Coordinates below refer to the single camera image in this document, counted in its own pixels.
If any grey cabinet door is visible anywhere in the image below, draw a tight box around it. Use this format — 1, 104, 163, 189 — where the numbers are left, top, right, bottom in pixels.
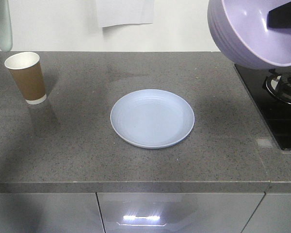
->
0, 194, 104, 233
97, 193, 264, 233

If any black gas stove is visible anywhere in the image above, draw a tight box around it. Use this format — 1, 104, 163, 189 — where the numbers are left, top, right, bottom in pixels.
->
235, 65, 291, 150

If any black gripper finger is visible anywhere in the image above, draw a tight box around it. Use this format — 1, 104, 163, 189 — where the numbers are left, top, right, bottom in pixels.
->
268, 1, 291, 29

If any white paper on wall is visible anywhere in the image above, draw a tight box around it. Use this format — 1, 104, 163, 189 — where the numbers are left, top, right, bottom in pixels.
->
96, 0, 154, 28

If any grey cabinet door left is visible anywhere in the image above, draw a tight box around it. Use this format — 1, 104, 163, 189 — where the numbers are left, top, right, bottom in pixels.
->
0, 194, 104, 233

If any grey cabinet door middle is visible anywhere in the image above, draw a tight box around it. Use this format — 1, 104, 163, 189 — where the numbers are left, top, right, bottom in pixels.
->
97, 193, 264, 233

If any purple plastic bowl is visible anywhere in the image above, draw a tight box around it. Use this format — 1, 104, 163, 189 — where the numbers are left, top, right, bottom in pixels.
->
207, 0, 291, 69

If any brown paper cup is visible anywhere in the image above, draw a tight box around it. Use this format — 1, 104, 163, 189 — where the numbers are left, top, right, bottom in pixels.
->
4, 51, 47, 105

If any grey upper drawer front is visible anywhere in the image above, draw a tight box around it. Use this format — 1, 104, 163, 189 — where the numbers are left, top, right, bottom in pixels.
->
243, 194, 291, 233

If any light blue plate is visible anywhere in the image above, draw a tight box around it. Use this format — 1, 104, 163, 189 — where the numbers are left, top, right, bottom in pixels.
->
110, 89, 195, 149

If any mint green plastic spoon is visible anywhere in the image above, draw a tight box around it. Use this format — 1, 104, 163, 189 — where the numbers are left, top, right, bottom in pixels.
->
0, 0, 13, 52

